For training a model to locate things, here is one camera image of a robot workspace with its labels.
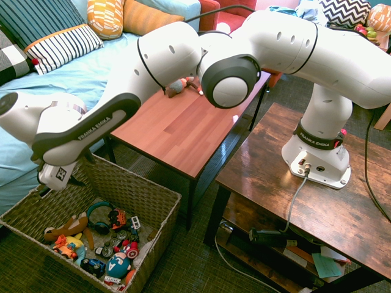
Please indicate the navy striped cushion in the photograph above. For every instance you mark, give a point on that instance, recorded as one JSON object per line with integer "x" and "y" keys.
{"x": 39, "y": 18}

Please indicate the red armchair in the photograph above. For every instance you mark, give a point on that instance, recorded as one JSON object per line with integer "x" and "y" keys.
{"x": 232, "y": 13}

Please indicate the brown plush animal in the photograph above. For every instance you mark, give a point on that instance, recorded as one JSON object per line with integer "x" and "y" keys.
{"x": 73, "y": 227}

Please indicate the yellow orange toy figure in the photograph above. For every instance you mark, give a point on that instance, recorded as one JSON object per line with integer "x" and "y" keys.
{"x": 67, "y": 247}

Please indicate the woven wicker basket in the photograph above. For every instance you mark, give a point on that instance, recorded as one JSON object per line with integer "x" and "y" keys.
{"x": 128, "y": 186}

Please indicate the black white checked cushion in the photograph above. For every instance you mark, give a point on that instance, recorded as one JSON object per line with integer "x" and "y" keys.
{"x": 12, "y": 61}

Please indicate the black white zigzag cushion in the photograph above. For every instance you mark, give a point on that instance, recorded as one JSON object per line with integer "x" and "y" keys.
{"x": 345, "y": 10}

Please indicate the Captain America plush toy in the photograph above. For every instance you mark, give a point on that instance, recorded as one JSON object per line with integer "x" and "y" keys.
{"x": 117, "y": 264}

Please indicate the brown grey crochet plush toy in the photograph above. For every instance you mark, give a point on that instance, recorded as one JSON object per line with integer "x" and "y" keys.
{"x": 178, "y": 86}

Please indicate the pile of toy fruit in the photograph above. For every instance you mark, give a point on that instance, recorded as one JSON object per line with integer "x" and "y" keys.
{"x": 368, "y": 32}

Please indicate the black power brick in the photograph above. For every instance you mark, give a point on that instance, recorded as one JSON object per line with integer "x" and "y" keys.
{"x": 268, "y": 237}

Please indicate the green paper note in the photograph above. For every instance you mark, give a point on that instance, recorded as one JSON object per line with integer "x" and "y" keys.
{"x": 327, "y": 265}

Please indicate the orange ball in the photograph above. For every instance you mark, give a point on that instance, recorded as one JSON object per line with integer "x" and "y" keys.
{"x": 129, "y": 276}

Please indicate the blue black headphones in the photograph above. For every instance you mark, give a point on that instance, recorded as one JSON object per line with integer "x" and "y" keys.
{"x": 99, "y": 224}

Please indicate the orange white patterned cushion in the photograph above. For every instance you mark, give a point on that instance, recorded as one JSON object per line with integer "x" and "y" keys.
{"x": 105, "y": 18}
{"x": 380, "y": 16}

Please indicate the orange toy fire truck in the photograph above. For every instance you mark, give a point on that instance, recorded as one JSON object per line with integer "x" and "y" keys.
{"x": 119, "y": 218}

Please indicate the dark rustic wood table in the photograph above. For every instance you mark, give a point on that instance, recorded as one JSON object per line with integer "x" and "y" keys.
{"x": 305, "y": 195}

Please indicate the blue toy car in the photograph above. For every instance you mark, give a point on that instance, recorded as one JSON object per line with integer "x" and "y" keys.
{"x": 93, "y": 267}

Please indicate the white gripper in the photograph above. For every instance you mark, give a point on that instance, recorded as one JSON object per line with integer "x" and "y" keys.
{"x": 55, "y": 175}

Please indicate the small red ball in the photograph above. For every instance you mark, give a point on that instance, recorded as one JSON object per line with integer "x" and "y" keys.
{"x": 35, "y": 62}

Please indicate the plain orange cushion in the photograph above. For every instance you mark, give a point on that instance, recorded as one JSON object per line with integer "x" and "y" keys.
{"x": 146, "y": 18}

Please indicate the reddish wood side table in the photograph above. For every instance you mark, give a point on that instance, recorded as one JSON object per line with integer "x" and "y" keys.
{"x": 183, "y": 131}

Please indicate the red white toy ladder truck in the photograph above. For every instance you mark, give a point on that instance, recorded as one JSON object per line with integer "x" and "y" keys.
{"x": 114, "y": 282}

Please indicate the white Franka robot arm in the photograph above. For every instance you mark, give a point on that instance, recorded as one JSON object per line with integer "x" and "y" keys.
{"x": 275, "y": 45}

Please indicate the white striped cushion orange trim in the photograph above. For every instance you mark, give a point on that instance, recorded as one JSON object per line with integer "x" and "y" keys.
{"x": 61, "y": 47}

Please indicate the black game controller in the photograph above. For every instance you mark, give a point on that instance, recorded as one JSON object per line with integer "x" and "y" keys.
{"x": 114, "y": 241}

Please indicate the light blue sofa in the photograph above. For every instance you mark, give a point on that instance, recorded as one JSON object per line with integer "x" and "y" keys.
{"x": 82, "y": 79}

